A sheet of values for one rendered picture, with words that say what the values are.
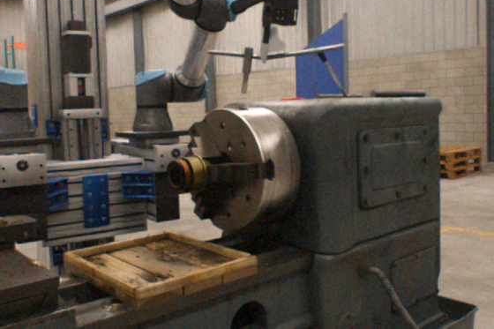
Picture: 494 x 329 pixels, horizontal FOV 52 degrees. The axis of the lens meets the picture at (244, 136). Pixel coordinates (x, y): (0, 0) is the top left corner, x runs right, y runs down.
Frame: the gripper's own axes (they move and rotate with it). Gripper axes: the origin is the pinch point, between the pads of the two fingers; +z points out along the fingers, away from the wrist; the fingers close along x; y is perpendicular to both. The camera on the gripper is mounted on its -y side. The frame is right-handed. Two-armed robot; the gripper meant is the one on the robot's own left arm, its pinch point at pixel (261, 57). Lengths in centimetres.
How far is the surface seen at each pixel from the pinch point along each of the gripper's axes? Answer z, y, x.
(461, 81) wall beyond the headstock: 56, 507, 956
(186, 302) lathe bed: 49, -12, -34
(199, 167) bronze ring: 26.4, -12.6, -11.4
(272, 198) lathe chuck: 32.2, 5.2, -12.8
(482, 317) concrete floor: 140, 152, 130
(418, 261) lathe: 56, 54, 11
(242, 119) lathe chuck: 14.8, -3.6, -7.2
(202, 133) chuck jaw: 20.6, -13.0, -0.2
